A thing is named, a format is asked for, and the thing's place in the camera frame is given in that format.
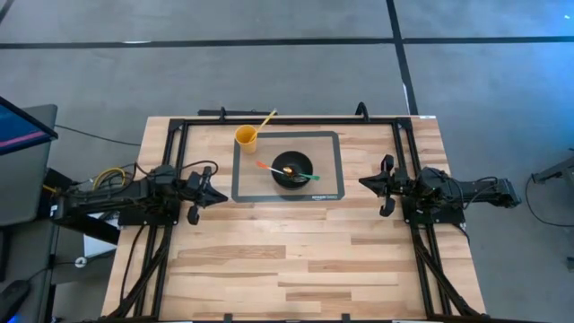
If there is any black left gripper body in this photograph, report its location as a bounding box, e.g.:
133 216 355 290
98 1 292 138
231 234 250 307
187 166 213 226

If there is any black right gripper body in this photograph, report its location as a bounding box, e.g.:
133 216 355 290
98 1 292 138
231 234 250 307
379 153 404 218

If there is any red-handled spoon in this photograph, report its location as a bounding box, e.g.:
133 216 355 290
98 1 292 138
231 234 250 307
256 160 288 176

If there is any yellow cup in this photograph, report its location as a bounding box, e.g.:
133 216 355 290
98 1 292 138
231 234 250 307
234 124 259 155

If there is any gold spoon green handle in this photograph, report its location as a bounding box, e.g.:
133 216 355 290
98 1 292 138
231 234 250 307
282 165 322 182

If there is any yellow chopstick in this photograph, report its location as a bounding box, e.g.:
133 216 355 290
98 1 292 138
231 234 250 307
250 108 278 140

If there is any grey-edged silicone baking mat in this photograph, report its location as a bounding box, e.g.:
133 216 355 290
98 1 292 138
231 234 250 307
230 130 346 204

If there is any black bowl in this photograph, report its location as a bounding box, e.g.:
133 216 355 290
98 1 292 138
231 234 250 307
270 150 315 190

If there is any black bar with clamp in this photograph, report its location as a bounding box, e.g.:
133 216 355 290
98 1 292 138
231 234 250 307
197 106 279 122

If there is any white paper sheet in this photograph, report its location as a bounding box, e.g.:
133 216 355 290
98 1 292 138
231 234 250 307
83 210 118 259

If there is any black diagonal beam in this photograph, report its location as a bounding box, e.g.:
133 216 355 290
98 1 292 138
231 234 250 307
38 210 120 246

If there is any computer monitor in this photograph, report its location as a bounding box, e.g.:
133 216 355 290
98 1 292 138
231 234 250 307
0 96 59 157

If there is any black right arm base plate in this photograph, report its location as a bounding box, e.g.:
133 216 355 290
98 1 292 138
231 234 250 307
400 188 466 225

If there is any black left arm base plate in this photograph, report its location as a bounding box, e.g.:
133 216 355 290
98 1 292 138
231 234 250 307
117 199 181 227

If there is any black metal table frame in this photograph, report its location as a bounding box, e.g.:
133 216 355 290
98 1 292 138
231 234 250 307
105 115 483 322

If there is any yellow cable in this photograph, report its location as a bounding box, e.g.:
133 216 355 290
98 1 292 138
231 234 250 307
42 166 128 195

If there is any thin black floor cable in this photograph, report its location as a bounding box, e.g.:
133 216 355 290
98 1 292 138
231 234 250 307
54 123 142 148

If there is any curved black floor cable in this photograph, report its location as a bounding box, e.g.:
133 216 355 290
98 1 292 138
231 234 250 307
525 174 574 228

